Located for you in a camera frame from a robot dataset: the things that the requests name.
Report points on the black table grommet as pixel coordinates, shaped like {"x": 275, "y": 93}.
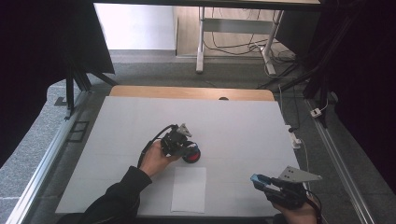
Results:
{"x": 223, "y": 98}

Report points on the person's left hand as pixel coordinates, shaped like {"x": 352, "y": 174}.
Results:
{"x": 154, "y": 160}

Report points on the large white table cover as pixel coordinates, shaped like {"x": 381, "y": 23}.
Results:
{"x": 236, "y": 130}

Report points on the white power strip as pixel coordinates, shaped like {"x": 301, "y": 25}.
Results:
{"x": 294, "y": 138}

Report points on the white paper sheet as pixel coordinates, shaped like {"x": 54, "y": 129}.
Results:
{"x": 188, "y": 189}

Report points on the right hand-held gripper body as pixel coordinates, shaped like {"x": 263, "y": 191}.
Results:
{"x": 289, "y": 193}

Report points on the black curtain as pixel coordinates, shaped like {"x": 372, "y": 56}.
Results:
{"x": 361, "y": 77}
{"x": 37, "y": 62}

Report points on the small white plug adapter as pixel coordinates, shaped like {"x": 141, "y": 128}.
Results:
{"x": 316, "y": 112}

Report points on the white metal desk frame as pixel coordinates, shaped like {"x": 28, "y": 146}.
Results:
{"x": 236, "y": 25}

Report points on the aluminium floor rail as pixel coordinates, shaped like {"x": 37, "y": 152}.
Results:
{"x": 339, "y": 161}
{"x": 46, "y": 158}

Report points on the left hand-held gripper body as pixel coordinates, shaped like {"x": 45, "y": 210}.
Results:
{"x": 174, "y": 143}

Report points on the person's right hand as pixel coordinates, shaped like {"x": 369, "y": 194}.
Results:
{"x": 300, "y": 214}

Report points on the black tripod stand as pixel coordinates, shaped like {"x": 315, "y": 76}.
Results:
{"x": 71, "y": 90}

